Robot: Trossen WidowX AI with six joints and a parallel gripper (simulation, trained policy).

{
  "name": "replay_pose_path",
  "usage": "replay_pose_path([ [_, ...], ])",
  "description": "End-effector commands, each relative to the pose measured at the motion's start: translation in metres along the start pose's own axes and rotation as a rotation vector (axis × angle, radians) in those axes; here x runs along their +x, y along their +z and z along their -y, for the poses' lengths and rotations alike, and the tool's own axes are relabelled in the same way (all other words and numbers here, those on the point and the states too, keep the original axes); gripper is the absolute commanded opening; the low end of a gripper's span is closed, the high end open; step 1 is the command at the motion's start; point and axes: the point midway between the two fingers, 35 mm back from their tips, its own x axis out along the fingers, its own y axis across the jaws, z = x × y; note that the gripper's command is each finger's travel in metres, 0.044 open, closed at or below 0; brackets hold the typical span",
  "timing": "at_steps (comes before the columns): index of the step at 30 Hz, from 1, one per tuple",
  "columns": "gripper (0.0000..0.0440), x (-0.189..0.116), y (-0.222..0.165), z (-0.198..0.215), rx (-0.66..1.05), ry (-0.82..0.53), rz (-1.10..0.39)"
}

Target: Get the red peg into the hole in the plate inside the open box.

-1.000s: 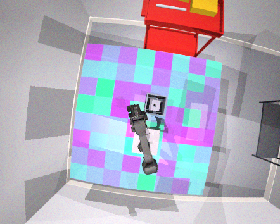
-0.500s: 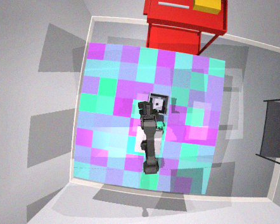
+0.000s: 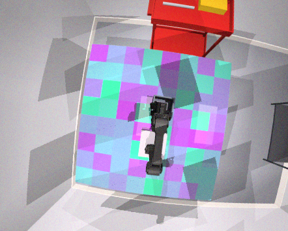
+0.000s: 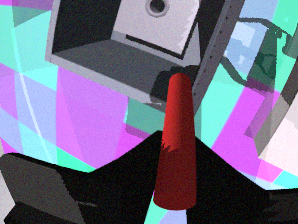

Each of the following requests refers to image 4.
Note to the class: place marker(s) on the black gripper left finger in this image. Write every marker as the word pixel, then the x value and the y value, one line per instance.
pixel 116 193

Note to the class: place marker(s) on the red peg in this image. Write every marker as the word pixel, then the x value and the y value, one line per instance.
pixel 176 178

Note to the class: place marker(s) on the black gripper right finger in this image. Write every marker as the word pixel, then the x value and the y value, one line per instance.
pixel 225 196

